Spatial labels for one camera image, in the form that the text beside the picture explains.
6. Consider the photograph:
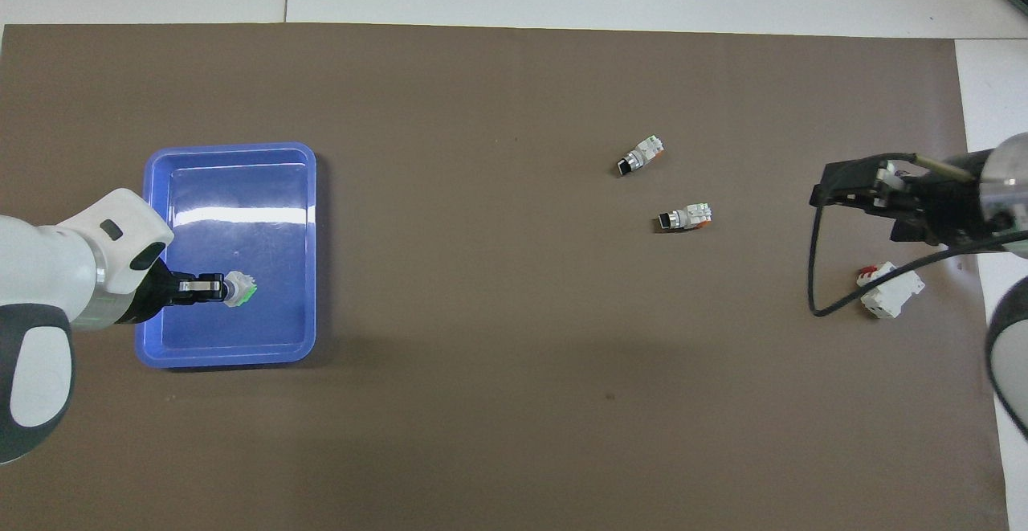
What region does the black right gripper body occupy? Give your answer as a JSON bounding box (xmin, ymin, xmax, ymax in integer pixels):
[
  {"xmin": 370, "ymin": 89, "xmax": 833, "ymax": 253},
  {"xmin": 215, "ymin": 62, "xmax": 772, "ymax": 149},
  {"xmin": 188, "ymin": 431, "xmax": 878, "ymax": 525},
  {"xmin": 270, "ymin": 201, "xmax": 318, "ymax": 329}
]
[{"xmin": 899, "ymin": 153, "xmax": 994, "ymax": 247}]

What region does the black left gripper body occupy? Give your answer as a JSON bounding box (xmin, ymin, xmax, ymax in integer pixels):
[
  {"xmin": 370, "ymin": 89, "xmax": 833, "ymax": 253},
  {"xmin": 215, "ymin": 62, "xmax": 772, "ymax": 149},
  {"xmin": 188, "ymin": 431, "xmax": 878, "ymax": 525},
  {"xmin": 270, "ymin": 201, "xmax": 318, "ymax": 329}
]
[{"xmin": 120, "ymin": 262, "xmax": 194, "ymax": 325}]

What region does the white red circuit breaker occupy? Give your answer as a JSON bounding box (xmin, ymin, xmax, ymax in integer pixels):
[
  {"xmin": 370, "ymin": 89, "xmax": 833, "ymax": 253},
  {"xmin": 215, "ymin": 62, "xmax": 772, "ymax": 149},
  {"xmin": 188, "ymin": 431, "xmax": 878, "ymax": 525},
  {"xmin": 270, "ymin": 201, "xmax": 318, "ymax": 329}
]
[{"xmin": 855, "ymin": 262, "xmax": 926, "ymax": 320}]

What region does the blue plastic tray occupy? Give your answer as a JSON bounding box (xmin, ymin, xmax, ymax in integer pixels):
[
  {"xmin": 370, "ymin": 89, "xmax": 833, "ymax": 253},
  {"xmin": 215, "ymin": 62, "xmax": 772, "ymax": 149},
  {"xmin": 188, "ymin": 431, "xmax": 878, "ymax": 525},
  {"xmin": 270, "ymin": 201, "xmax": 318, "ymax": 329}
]
[{"xmin": 134, "ymin": 142, "xmax": 318, "ymax": 369}]

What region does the brown table mat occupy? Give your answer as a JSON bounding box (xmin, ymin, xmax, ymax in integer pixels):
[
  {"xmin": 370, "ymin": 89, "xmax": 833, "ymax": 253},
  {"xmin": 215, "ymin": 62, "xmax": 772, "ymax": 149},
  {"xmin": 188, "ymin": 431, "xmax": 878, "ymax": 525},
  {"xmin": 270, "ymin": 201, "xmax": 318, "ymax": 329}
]
[{"xmin": 0, "ymin": 23, "xmax": 1011, "ymax": 531}]

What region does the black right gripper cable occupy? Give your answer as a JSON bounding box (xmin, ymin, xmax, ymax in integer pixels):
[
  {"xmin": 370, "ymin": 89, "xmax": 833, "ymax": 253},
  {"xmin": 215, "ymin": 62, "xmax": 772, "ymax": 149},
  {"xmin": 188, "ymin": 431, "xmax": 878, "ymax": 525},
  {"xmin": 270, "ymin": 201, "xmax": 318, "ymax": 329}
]
[{"xmin": 807, "ymin": 152, "xmax": 1028, "ymax": 319}]

